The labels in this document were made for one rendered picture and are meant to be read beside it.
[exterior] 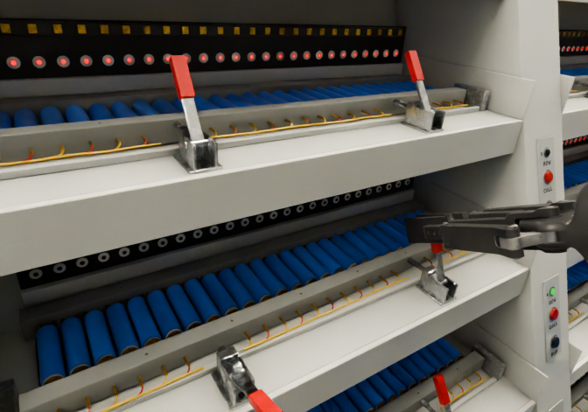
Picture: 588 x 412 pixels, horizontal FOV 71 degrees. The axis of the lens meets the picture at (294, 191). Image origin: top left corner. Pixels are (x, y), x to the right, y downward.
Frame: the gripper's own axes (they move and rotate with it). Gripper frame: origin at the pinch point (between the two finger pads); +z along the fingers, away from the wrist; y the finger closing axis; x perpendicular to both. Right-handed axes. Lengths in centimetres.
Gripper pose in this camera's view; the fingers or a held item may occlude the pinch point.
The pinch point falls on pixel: (436, 227)
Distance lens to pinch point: 51.0
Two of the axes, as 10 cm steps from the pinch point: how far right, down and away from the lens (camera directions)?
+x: -2.1, -9.8, -0.2
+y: 8.5, -1.9, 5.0
